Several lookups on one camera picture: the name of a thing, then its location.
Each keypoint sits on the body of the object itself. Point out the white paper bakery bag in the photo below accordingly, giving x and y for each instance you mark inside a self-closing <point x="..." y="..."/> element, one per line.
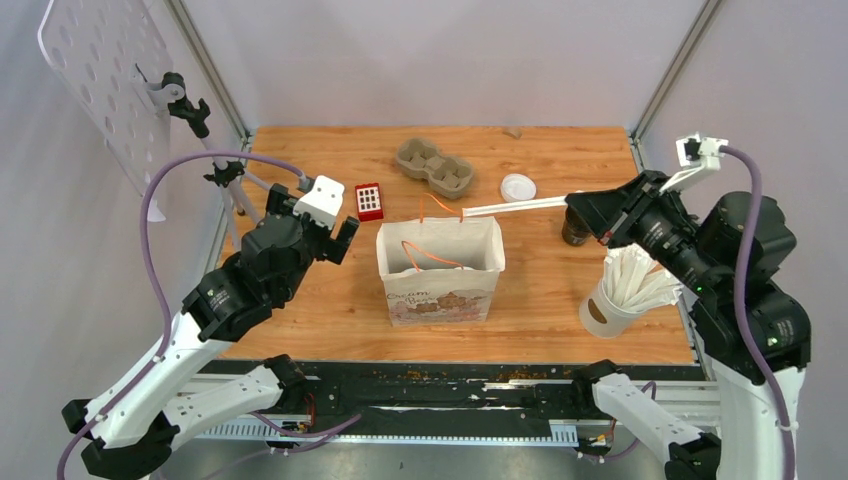
<point x="440" y="268"/>

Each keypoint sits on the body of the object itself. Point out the red toy block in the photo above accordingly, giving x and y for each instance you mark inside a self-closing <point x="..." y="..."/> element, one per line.
<point x="369" y="205"/>

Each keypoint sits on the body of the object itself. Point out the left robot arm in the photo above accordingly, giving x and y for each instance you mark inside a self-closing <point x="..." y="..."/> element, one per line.
<point x="134" y="427"/>

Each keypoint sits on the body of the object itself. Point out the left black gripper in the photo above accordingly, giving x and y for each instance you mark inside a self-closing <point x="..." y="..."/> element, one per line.
<point x="333" y="249"/>

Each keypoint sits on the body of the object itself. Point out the cardboard cup carrier tray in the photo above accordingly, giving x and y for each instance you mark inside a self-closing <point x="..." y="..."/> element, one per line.
<point x="448" y="175"/>

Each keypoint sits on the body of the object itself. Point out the wrapped white straws bundle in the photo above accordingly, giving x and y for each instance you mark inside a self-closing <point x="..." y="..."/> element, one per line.
<point x="633" y="281"/>

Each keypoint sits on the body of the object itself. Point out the stack of white lids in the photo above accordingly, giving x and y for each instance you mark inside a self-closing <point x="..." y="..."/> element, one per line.
<point x="517" y="187"/>

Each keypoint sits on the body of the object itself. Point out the perforated white panel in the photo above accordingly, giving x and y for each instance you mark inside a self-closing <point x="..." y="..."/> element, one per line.
<point x="112" y="57"/>

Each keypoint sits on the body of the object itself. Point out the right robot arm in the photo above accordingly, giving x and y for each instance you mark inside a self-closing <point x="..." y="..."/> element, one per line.
<point x="757" y="336"/>

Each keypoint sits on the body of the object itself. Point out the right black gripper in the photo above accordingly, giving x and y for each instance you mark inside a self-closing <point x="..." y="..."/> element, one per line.
<point x="602" y="211"/>

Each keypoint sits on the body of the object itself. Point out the white straw holder cup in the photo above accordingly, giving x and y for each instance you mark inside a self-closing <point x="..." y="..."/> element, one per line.
<point x="602" y="318"/>

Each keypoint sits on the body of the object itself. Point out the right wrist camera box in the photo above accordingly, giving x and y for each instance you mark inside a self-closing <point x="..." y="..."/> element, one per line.
<point x="699" y="157"/>

